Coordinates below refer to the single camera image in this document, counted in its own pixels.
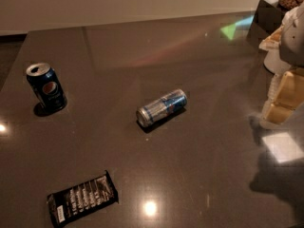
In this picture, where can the black snack bar wrapper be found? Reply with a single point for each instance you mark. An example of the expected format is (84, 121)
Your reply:
(81, 200)

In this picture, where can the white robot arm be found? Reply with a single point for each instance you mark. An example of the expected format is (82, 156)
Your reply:
(285, 59)

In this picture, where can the blue Pepsi can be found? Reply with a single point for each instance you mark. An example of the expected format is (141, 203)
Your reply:
(46, 86)

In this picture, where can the silver blue Red Bull can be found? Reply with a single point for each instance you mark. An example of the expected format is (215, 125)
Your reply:
(161, 108)

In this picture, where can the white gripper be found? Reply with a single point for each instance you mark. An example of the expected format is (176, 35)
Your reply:
(293, 45)

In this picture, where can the black box container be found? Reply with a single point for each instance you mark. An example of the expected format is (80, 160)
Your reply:
(267, 18)

